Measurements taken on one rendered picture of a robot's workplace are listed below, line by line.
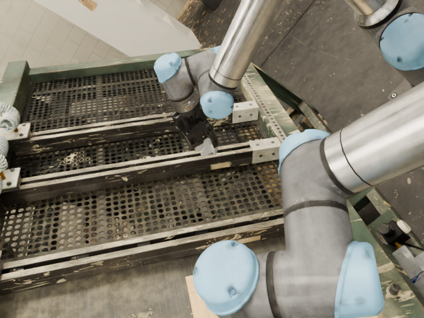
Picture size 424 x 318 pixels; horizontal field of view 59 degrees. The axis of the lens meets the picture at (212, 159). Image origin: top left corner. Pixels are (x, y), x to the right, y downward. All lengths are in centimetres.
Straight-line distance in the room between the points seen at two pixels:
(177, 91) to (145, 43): 373
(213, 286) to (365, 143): 21
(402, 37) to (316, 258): 67
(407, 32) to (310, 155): 58
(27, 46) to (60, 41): 46
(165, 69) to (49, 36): 526
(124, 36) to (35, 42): 192
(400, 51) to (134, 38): 396
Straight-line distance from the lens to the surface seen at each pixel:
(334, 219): 43
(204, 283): 42
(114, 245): 121
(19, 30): 621
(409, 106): 40
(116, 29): 464
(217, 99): 85
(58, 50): 625
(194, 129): 108
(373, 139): 41
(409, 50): 95
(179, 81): 98
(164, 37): 472
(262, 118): 174
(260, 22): 78
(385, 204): 208
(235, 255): 42
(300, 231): 43
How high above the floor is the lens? 194
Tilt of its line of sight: 33 degrees down
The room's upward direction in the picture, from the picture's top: 64 degrees counter-clockwise
